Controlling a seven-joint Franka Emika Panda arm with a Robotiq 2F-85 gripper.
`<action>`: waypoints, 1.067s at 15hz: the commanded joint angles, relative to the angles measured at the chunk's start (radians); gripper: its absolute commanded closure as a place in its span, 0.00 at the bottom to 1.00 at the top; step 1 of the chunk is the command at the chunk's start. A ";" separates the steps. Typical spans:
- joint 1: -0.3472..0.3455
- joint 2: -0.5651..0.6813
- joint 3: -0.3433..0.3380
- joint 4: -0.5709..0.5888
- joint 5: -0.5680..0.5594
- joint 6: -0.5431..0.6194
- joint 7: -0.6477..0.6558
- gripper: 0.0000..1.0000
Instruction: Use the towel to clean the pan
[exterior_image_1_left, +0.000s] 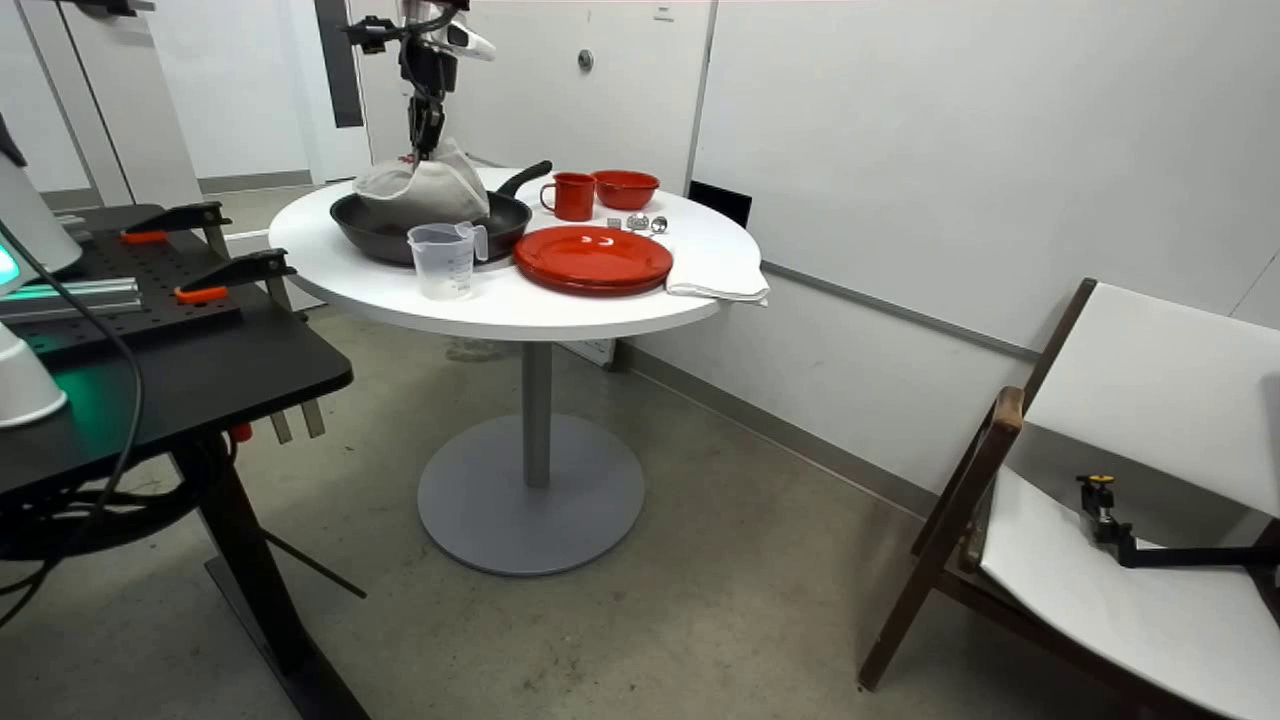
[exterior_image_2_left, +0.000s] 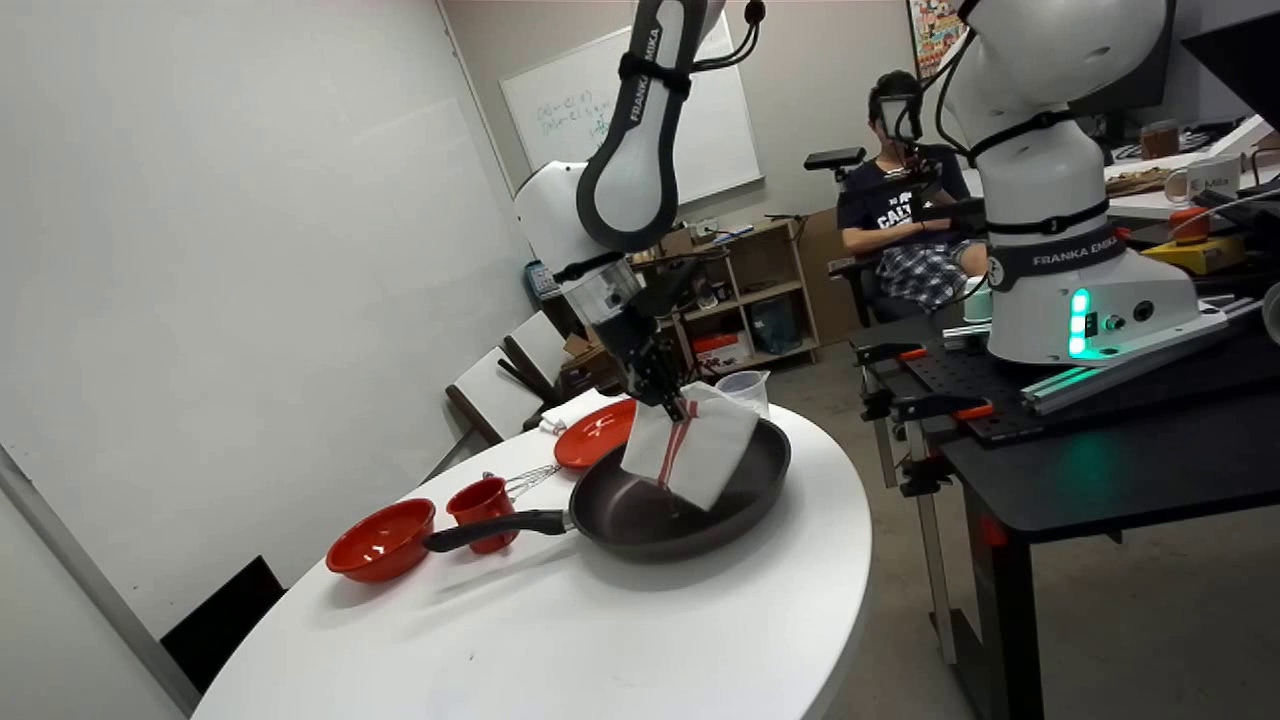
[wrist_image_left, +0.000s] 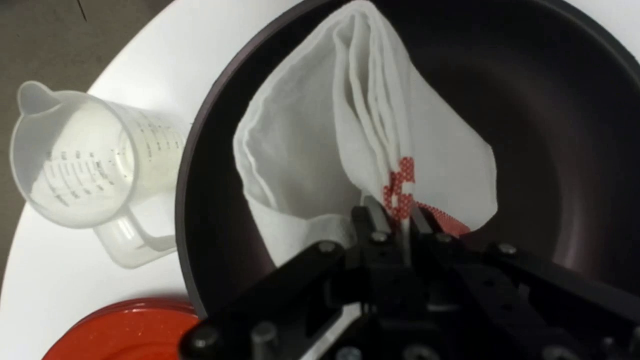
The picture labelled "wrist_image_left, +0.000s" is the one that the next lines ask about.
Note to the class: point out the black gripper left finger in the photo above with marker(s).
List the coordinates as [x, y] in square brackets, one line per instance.
[300, 293]

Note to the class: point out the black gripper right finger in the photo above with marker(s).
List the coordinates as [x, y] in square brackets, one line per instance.
[532, 293]

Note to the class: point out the white towel red stripes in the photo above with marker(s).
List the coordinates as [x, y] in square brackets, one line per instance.
[300, 133]

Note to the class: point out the black frying pan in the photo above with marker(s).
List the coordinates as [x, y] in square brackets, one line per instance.
[567, 133]

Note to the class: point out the red plate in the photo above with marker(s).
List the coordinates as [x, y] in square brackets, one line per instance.
[126, 332]

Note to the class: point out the clear plastic measuring cup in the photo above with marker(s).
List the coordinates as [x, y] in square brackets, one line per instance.
[81, 167]

